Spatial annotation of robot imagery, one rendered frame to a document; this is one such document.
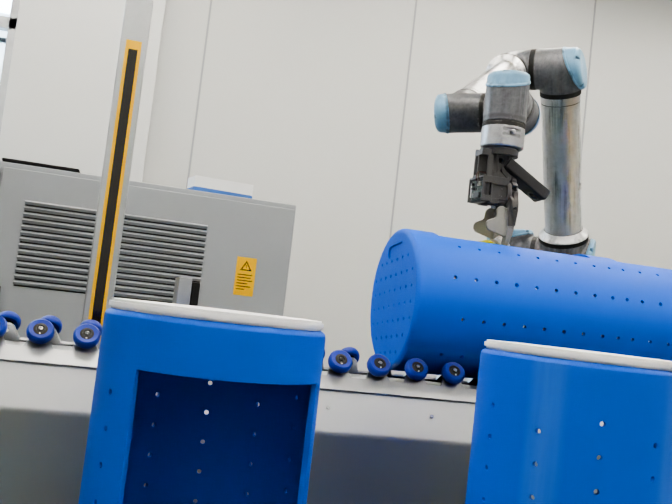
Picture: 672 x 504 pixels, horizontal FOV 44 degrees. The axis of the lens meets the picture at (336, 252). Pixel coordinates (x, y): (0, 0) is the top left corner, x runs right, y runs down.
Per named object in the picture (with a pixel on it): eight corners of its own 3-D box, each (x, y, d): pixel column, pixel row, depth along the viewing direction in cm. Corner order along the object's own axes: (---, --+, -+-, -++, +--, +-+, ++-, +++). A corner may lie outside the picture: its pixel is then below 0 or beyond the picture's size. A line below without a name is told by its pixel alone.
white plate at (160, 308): (67, 292, 106) (65, 301, 106) (204, 310, 88) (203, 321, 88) (228, 309, 127) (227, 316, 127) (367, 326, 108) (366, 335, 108)
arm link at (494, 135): (512, 136, 179) (534, 128, 170) (510, 158, 179) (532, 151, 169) (474, 129, 177) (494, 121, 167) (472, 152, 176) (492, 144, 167)
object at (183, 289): (165, 357, 158) (175, 277, 159) (186, 359, 159) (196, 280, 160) (168, 362, 148) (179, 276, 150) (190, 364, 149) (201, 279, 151)
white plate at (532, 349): (726, 368, 107) (725, 377, 107) (628, 354, 134) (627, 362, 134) (520, 344, 104) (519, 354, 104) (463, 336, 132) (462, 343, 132)
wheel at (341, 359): (326, 352, 153) (329, 346, 151) (349, 355, 154) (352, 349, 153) (327, 373, 150) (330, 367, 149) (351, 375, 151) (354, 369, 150)
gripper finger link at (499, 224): (481, 249, 169) (482, 206, 171) (507, 252, 170) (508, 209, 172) (488, 245, 166) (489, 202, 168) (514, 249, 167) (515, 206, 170)
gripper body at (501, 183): (466, 205, 175) (471, 150, 176) (503, 211, 177) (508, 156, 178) (481, 202, 167) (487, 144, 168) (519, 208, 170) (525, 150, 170)
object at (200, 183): (185, 196, 333) (187, 178, 333) (242, 205, 342) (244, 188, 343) (192, 194, 322) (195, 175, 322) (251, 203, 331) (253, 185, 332)
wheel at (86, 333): (74, 327, 142) (75, 320, 140) (101, 329, 143) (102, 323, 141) (70, 348, 139) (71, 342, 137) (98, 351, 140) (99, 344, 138)
